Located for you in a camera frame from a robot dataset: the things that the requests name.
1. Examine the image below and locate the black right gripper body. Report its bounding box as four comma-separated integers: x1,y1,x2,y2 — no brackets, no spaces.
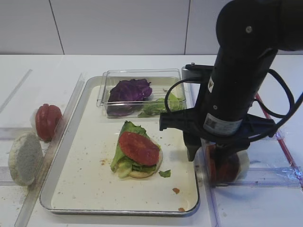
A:
159,108,279,161

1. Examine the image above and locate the brown meat patty stack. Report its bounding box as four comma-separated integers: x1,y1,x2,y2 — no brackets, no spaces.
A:
207,144,239,186

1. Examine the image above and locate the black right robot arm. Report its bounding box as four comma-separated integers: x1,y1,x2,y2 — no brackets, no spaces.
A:
159,0,303,160

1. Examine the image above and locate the green lettuce in container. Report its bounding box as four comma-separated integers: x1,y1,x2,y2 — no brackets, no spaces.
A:
138,93,185,118

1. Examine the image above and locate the tomato slice on burger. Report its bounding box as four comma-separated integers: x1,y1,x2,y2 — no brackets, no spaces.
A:
118,131,159,166

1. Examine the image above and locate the clear lettuce container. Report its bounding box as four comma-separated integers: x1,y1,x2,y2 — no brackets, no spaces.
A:
97,69,186,118

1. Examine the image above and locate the green lettuce on burger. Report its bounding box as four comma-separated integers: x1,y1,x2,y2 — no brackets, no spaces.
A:
110,121,163,178

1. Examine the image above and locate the tomato slice stack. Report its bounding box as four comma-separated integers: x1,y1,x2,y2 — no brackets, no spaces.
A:
33,104,62,141

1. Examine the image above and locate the bread slice in dispenser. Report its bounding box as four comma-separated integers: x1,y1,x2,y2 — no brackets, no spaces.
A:
8,132,43,186

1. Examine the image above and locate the white patty pusher block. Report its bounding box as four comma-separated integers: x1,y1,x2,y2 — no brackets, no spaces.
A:
237,150,250,178

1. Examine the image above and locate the purple cabbage leaf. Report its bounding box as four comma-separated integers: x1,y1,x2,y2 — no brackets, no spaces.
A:
107,79,152,117

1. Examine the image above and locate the bottom bun on tray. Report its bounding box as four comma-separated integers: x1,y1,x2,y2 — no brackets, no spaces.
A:
114,139,163,179

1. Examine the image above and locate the metal tray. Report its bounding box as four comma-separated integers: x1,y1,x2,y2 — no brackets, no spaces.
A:
40,77,200,216

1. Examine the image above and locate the clear patty dispenser track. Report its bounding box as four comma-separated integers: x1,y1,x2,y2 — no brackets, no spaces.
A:
196,166,303,189

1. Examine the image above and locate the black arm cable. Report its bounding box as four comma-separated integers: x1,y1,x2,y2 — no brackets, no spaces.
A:
165,68,295,119

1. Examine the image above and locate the red plastic rail strip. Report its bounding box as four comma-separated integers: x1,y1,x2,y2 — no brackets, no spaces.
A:
255,92,303,180

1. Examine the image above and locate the clear outer left rail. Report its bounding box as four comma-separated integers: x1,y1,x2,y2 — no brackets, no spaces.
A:
0,69,33,113

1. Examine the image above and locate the clear left rail strip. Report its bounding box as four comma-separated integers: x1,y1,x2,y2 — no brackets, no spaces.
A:
14,74,85,227

